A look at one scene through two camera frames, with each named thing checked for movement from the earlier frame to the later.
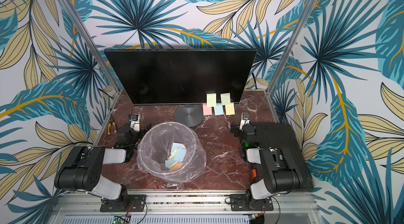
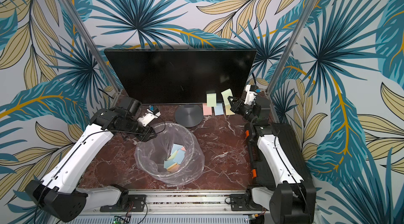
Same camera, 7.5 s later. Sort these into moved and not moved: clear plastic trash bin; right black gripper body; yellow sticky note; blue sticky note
Moved: right black gripper body
Not moved: yellow sticky note; blue sticky note; clear plastic trash bin
